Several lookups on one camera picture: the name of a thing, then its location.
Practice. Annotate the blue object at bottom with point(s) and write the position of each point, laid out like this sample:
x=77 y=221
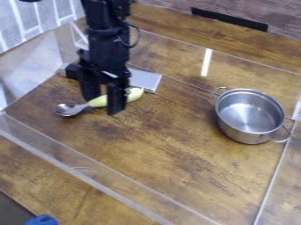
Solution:
x=43 y=219

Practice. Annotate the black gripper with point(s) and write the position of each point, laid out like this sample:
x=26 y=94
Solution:
x=104 y=65

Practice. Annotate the black strip on wall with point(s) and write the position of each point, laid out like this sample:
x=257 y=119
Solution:
x=229 y=19

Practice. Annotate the spoon with yellow handle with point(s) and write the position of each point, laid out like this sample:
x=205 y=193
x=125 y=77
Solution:
x=72 y=109

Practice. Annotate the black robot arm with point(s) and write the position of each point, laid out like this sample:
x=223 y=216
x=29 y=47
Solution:
x=101 y=16

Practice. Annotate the silver pot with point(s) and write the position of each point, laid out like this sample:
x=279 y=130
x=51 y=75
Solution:
x=251 y=116

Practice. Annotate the grey block with dark end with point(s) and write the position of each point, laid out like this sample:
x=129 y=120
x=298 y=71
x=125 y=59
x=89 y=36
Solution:
x=144 y=79

